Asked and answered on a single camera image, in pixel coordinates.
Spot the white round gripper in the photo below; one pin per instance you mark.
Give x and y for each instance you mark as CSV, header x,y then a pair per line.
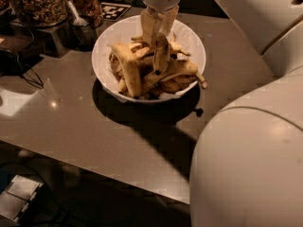
x,y
169,11

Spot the curved banana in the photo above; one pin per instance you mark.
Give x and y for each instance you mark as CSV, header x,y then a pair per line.
x,y
160,60

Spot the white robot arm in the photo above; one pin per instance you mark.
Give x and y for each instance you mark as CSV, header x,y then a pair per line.
x,y
247,166

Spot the white bowl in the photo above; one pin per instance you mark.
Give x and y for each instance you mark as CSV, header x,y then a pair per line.
x,y
123,31

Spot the right banana with stem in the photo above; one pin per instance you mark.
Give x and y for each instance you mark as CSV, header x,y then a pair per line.
x,y
176,68

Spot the left long banana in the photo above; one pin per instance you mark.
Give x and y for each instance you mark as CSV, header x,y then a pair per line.
x,y
131,81

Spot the black white marker tag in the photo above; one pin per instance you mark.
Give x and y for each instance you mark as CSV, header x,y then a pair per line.
x,y
112,11

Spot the dark cup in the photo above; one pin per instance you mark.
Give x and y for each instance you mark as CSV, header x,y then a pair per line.
x,y
85,34

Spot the metal spoon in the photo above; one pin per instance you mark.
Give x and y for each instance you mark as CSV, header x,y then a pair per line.
x,y
77,20

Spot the metal stand block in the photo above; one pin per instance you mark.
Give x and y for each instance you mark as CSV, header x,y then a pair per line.
x,y
54,40

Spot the glass jar of nuts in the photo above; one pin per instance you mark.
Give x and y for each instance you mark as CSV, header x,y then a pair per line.
x,y
40,13

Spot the grey box on floor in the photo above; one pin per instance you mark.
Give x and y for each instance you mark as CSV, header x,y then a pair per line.
x,y
16,198

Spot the black device with cable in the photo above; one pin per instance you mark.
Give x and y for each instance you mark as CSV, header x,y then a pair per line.
x,y
19,53

